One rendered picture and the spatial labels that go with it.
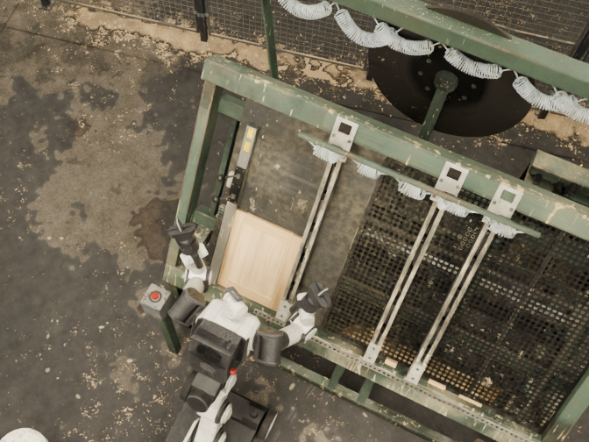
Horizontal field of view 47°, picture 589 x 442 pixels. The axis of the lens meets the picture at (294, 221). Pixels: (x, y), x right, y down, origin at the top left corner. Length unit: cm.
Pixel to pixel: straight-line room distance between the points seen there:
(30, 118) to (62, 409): 226
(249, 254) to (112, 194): 180
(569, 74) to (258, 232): 160
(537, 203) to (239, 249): 149
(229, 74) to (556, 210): 150
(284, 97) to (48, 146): 276
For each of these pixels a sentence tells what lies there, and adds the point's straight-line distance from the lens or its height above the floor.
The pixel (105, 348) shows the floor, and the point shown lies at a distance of 461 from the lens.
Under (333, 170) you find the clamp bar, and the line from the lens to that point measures 311.
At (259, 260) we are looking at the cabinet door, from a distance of 350.
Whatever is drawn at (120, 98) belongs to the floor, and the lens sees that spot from 555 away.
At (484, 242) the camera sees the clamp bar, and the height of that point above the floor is 164.
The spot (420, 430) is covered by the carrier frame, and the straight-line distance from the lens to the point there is 429.
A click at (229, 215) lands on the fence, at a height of 128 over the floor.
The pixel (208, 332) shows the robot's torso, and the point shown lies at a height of 140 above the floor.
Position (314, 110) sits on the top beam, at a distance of 297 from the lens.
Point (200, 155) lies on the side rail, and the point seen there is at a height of 150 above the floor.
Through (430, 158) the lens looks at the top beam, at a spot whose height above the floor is 193.
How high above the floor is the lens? 430
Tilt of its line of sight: 62 degrees down
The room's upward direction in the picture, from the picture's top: 5 degrees clockwise
